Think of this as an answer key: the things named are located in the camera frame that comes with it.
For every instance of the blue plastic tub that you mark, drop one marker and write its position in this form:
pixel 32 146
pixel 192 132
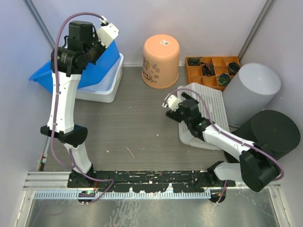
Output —
pixel 92 75

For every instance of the aluminium rail frame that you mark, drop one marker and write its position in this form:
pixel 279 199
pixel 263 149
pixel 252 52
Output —
pixel 62 185

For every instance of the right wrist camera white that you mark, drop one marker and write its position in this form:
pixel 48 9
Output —
pixel 172 103

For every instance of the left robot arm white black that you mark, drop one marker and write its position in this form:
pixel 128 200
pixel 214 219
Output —
pixel 67 67

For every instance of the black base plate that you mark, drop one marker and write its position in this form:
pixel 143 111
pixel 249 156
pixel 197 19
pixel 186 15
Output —
pixel 158 181

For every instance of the grey plastic bucket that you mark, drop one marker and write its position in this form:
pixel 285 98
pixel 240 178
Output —
pixel 249 92

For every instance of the white plastic tub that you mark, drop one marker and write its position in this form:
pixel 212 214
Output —
pixel 105 91

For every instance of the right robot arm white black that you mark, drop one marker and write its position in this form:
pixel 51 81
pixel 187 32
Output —
pixel 253 166

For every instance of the black plastic bucket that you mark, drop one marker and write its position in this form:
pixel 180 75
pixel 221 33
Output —
pixel 271 128

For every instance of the blue perforated basket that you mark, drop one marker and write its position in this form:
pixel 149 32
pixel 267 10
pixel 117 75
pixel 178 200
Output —
pixel 215 105

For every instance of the orange plastic bucket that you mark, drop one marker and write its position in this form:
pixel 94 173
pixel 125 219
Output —
pixel 161 54

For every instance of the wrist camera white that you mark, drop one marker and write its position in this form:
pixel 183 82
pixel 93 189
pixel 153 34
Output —
pixel 172 103
pixel 107 34

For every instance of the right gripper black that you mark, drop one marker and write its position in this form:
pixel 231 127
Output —
pixel 176 114

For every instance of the orange wooden compartment tray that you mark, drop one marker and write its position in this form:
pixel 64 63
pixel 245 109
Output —
pixel 212 71

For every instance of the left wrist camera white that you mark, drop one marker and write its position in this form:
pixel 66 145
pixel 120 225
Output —
pixel 107 34

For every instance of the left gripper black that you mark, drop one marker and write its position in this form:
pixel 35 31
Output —
pixel 95 39

